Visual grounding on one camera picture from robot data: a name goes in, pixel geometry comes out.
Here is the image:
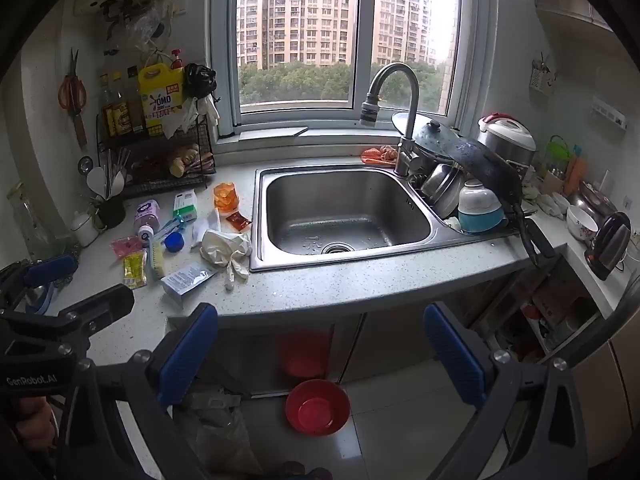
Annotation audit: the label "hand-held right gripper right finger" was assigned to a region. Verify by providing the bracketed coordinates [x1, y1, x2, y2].
[423, 302, 589, 480]

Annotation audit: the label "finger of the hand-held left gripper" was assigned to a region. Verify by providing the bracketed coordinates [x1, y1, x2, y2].
[56, 284, 136, 335]
[0, 254, 79, 311]

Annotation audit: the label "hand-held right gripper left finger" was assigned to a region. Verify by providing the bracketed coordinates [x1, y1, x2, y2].
[55, 302, 219, 480]

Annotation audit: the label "pink plastic packet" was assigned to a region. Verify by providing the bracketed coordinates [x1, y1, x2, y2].
[111, 236, 144, 261]

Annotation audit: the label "white plastic bag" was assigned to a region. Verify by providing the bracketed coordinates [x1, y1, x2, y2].
[172, 385, 251, 480]

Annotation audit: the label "purple label juice bottle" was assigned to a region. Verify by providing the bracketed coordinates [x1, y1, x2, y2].
[133, 199, 162, 241]

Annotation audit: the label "red plastic basin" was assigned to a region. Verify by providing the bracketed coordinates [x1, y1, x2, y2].
[285, 379, 351, 435]

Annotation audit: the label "orange-wrapped clear plastic cup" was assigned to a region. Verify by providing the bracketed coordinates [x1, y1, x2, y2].
[214, 182, 241, 216]

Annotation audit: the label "person's left hand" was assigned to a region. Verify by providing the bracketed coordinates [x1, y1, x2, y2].
[19, 399, 57, 453]

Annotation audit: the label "yellow packet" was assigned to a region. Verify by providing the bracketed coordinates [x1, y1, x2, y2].
[122, 250, 149, 289]

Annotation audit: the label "steel cabinet door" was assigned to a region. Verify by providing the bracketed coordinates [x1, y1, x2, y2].
[167, 315, 337, 399]
[341, 305, 482, 387]

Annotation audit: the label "scrub brush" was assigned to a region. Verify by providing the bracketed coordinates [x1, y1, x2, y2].
[148, 237, 166, 280]

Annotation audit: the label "white foil pouch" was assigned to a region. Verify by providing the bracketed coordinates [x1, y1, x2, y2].
[160, 265, 219, 309]

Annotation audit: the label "dark green mug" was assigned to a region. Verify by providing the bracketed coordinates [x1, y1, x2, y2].
[95, 195, 127, 229]

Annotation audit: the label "cluttered open shelf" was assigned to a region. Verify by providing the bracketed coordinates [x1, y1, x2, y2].
[470, 260, 607, 367]

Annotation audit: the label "blue white toothbrush package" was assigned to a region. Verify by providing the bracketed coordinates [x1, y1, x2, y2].
[154, 215, 194, 239]

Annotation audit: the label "crumpled white rubber glove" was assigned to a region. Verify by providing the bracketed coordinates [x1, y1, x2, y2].
[200, 229, 253, 292]

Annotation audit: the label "bundle of chopsticks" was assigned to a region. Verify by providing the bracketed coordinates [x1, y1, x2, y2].
[102, 147, 132, 196]

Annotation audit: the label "white paper towel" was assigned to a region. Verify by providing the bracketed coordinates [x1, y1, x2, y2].
[191, 207, 222, 249]

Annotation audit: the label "green white medicine box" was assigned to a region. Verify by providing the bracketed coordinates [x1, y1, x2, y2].
[172, 190, 199, 222]

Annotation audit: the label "bowl of dried chilies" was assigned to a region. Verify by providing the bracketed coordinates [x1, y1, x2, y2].
[134, 156, 172, 182]

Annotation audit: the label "blue white bowl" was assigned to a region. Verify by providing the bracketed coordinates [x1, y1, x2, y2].
[457, 180, 506, 235]

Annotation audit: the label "ginger root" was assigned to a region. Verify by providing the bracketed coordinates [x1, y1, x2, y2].
[170, 145, 199, 177]

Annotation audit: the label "dark sauce bottle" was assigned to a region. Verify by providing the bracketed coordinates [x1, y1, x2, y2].
[114, 72, 147, 136]
[100, 74, 118, 137]

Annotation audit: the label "steel bowls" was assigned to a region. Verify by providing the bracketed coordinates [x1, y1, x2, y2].
[419, 162, 467, 219]

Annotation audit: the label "stainless steel sink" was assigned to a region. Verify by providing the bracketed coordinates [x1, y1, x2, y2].
[249, 162, 526, 274]

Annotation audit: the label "white cloth gloves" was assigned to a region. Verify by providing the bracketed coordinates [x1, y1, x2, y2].
[522, 180, 571, 219]

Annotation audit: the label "floral ceramic bowl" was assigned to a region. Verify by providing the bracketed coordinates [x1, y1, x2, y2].
[566, 205, 600, 242]

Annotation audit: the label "steel electric kettle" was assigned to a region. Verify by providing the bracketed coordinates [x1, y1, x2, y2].
[584, 211, 632, 281]

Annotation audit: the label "black wok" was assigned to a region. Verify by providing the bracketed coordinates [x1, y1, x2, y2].
[440, 137, 557, 267]

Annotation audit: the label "yellow detergent jug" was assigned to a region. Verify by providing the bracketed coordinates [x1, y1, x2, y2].
[138, 57, 186, 139]

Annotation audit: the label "steel pot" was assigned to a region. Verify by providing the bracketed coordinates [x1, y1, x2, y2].
[570, 182, 619, 221]

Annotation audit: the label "hanging white gloves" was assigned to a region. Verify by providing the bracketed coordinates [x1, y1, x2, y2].
[162, 94, 221, 138]

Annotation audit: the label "orange cloth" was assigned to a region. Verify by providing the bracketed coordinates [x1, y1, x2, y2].
[361, 145, 401, 167]

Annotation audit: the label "orange plastic item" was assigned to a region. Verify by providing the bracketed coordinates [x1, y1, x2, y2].
[562, 146, 586, 197]

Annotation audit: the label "silver rice cooker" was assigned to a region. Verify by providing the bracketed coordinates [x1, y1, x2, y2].
[477, 112, 537, 181]

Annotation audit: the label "speckled pot lid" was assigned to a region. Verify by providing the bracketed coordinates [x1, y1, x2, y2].
[391, 111, 464, 161]

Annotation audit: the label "green lid container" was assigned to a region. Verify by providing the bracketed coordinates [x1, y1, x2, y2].
[545, 135, 571, 181]

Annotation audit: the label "steel faucet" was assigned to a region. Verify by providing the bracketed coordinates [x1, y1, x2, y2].
[357, 62, 422, 179]

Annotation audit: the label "black plastic bag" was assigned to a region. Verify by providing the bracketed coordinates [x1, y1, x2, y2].
[183, 63, 218, 99]

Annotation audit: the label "window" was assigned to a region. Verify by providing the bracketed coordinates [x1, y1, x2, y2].
[210, 0, 496, 143]

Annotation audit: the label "black wire rack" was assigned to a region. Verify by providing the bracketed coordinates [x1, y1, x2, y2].
[96, 110, 217, 197]

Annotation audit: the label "red handled scissors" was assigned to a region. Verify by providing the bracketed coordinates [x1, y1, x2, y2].
[58, 49, 89, 147]

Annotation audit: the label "white wall power strip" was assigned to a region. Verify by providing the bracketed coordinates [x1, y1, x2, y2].
[591, 95, 629, 131]

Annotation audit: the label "wall utensil holder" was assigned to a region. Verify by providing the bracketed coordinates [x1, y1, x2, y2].
[529, 52, 557, 94]

